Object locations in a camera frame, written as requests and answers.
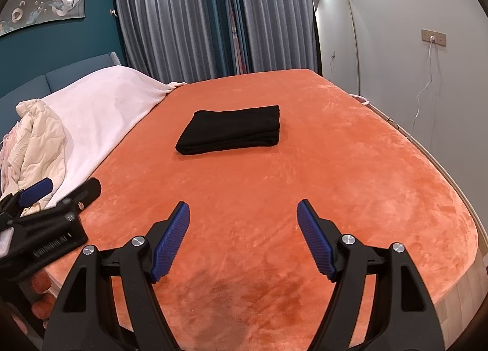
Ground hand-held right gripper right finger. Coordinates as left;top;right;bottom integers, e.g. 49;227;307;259
296;199;447;351

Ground framed wall painting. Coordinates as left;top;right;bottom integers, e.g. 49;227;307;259
0;0;85;37

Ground wall socket plate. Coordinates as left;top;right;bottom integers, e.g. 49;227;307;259
421;29;447;47

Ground white charger cable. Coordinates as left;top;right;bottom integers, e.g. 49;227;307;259
414;41;436;135

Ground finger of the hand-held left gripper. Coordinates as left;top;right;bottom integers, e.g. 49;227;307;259
17;178;54;209
57;177;102;219

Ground pink ruffled cloth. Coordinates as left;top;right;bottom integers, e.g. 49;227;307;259
0;122;20;170

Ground white power cord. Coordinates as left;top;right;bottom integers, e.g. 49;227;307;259
349;94;395;124

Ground grey curtain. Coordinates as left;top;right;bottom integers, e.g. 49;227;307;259
115;0;229;83
234;0;346;77

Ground standing mirror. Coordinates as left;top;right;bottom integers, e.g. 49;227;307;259
312;0;361;95

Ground white blanket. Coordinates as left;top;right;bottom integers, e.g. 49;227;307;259
40;66;188;209

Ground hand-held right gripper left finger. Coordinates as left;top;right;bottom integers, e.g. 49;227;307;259
44;202;191;351

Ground blue curtain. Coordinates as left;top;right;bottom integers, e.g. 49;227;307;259
202;0;253;74

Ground orange plush blanket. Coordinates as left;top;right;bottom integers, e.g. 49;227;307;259
46;69;480;351

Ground blue upholstered headboard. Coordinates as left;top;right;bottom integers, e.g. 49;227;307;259
0;52;128;108

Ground black pants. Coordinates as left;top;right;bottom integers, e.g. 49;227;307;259
175;105;281;156

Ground cream quilted jacket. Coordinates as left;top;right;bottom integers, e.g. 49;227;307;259
0;98;68;218

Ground person's left hand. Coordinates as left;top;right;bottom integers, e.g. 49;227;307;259
30;271;59;324

